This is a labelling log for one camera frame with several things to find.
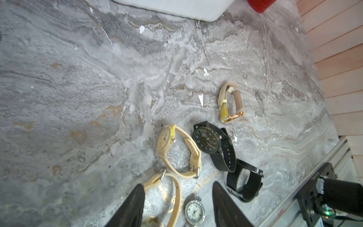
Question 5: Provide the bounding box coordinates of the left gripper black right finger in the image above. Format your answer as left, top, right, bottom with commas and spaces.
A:
212, 181, 253, 227

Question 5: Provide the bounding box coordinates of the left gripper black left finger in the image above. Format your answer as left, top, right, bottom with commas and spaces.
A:
105, 184, 145, 227

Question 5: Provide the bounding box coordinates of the silver metal watch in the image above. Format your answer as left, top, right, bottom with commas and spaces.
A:
184, 197, 206, 227

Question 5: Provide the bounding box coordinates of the small black watch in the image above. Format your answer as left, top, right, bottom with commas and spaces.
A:
226, 159, 264, 203

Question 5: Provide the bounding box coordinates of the beige band watch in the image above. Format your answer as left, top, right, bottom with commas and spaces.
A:
141, 168, 182, 227

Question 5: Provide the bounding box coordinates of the black strap watch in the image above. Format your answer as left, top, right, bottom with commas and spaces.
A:
192, 121, 236, 173

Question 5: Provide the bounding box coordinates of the tan band watch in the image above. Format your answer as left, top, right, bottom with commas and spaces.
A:
157, 124, 202, 179

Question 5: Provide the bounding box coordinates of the gold metal watch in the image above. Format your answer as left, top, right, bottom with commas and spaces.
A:
218, 82, 245, 124

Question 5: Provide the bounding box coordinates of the white plastic storage box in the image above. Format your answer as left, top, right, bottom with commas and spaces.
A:
117, 0, 234, 22

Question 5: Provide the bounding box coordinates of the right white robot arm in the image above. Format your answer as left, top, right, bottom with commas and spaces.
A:
316, 178, 363, 217

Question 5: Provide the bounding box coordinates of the red pen cup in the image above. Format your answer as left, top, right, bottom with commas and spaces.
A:
247, 0, 277, 13

